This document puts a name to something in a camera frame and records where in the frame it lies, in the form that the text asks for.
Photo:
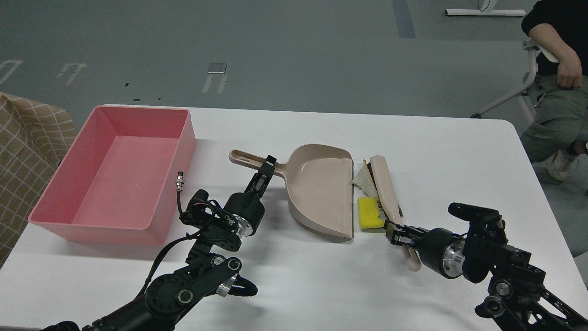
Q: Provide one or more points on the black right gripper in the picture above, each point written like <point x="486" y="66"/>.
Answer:
<point x="439" y="249"/>

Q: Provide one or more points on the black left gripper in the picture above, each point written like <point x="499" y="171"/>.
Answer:
<point x="247" y="207"/>

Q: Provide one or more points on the beige hand brush black bristles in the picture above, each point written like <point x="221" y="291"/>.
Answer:
<point x="388" y="199"/>

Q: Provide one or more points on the yellow green sponge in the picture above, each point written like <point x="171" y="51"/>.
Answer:
<point x="369" y="213"/>

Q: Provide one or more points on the beige plastic dustpan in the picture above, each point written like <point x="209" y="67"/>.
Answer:
<point x="320" y="194"/>

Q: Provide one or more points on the triangular toast slice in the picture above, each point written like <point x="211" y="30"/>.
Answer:
<point x="364" y="181"/>

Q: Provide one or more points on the seated person's forearm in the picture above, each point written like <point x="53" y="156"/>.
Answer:
<point x="549" y="39"/>

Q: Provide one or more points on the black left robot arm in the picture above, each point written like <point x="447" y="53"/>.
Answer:
<point x="164" y="300"/>

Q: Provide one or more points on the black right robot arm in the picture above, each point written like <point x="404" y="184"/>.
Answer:
<point x="517" y="299"/>

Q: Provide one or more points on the pink plastic bin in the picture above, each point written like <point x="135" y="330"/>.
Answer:
<point x="117" y="182"/>

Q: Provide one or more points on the seated person's hand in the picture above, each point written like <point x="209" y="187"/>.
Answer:
<point x="569" y="73"/>

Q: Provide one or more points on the silver floor socket plate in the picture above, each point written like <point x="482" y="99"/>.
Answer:
<point x="217" y="68"/>

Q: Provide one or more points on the white table base bar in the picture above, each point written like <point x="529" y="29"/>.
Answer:
<point x="486" y="13"/>

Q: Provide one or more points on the beige checkered cloth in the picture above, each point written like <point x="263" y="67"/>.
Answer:
<point x="34" y="139"/>

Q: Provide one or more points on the seated person in green trousers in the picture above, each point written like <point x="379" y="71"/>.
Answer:
<point x="558" y="134"/>

